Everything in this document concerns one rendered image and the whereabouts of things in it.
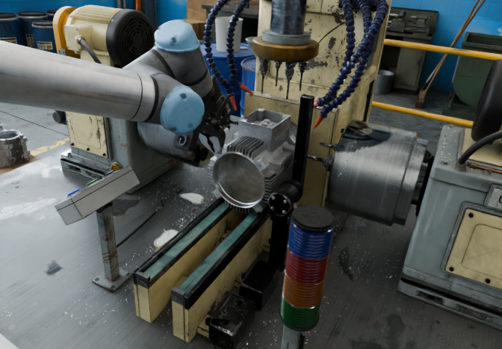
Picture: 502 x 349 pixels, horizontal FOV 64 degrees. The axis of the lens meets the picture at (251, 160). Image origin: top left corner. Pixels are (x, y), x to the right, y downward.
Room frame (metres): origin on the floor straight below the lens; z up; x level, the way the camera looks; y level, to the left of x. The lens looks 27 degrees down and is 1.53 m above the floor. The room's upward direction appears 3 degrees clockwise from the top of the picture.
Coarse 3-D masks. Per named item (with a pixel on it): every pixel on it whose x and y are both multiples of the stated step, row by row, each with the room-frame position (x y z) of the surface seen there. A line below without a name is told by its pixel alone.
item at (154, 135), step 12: (228, 108) 1.26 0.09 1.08; (228, 120) 1.19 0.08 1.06; (144, 132) 1.13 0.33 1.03; (156, 132) 1.10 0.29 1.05; (168, 132) 1.09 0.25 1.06; (144, 144) 1.17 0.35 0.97; (156, 144) 1.11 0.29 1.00; (168, 144) 1.09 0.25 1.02; (168, 156) 1.12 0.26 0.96; (180, 156) 1.09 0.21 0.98; (192, 156) 1.08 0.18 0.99; (204, 156) 1.12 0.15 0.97
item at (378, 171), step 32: (352, 128) 0.94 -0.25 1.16; (384, 128) 0.94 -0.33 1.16; (320, 160) 0.95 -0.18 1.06; (352, 160) 0.87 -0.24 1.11; (384, 160) 0.85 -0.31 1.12; (416, 160) 0.84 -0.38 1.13; (352, 192) 0.84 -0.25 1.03; (384, 192) 0.81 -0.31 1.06; (416, 192) 0.84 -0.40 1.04; (384, 224) 0.85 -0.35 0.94
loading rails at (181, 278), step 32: (192, 224) 0.82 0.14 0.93; (224, 224) 0.90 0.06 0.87; (256, 224) 0.84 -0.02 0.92; (160, 256) 0.71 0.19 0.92; (192, 256) 0.76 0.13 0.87; (224, 256) 0.70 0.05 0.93; (256, 256) 0.86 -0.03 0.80; (160, 288) 0.65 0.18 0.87; (192, 288) 0.60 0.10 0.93; (224, 288) 0.70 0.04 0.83; (192, 320) 0.59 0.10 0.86
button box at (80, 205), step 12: (108, 180) 0.75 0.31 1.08; (120, 180) 0.78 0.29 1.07; (132, 180) 0.80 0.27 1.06; (84, 192) 0.70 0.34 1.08; (96, 192) 0.72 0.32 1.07; (108, 192) 0.74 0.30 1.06; (120, 192) 0.76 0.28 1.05; (60, 204) 0.68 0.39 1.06; (72, 204) 0.67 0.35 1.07; (84, 204) 0.68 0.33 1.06; (96, 204) 0.70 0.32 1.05; (72, 216) 0.67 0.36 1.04; (84, 216) 0.66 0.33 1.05
